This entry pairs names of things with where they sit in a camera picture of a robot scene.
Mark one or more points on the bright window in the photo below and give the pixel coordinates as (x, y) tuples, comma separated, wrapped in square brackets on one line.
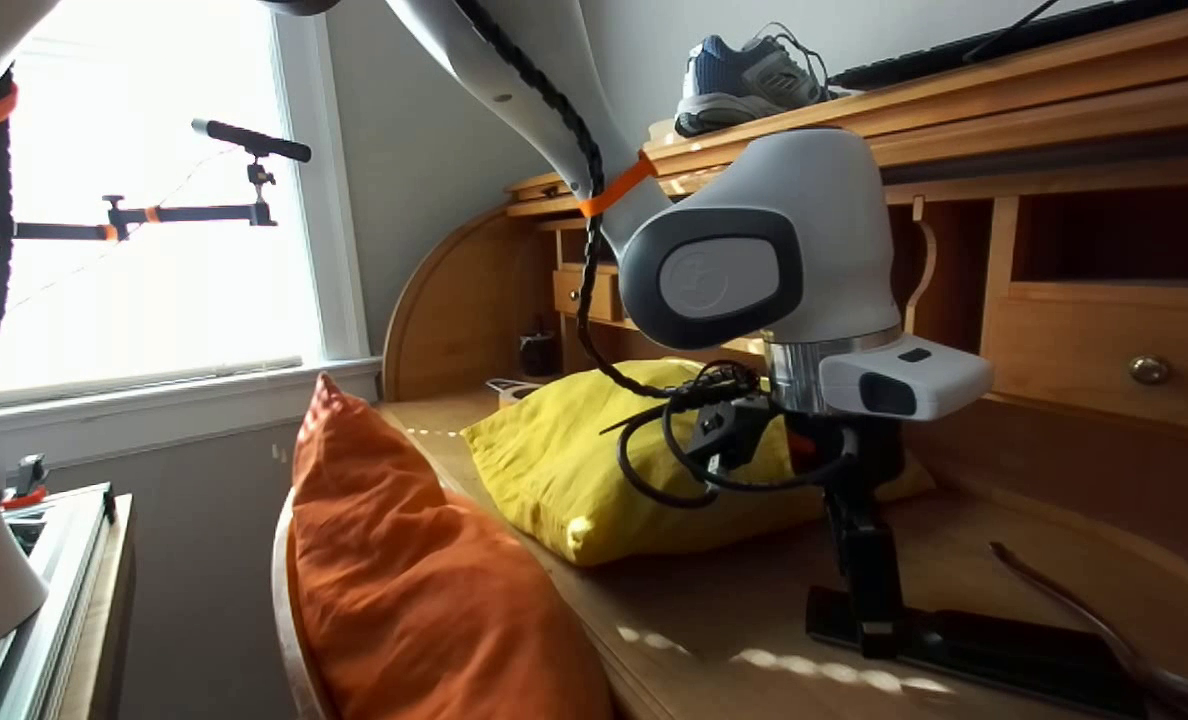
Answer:
[(152, 292)]

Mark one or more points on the blue sneaker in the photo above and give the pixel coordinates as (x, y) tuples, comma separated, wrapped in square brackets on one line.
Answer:
[(746, 83)]

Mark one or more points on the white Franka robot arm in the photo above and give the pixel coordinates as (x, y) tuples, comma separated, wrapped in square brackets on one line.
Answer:
[(817, 201)]

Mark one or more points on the white framed side table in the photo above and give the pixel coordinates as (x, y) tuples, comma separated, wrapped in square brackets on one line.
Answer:
[(76, 585)]

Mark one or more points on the round metal drawer knob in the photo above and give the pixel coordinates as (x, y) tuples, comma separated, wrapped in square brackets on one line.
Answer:
[(1150, 370)]

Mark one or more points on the yellow pillow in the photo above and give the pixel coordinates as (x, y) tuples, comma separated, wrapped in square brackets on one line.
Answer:
[(555, 466)]

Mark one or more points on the small dark object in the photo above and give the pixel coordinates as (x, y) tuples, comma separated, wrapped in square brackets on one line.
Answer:
[(537, 352)]

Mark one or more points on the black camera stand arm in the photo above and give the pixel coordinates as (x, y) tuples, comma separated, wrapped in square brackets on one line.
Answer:
[(255, 141)]

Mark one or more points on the orange pillow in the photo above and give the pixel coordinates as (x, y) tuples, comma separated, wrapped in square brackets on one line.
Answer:
[(405, 585)]

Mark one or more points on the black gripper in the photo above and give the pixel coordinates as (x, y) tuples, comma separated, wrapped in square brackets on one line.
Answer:
[(866, 460)]

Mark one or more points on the wooden roll-top desk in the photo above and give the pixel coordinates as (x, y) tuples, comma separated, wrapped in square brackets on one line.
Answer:
[(1085, 240)]

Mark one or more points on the wooden drawer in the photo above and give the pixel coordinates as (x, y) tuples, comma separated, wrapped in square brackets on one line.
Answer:
[(1085, 347)]

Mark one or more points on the black keyboard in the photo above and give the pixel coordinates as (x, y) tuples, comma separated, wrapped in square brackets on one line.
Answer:
[(994, 45)]

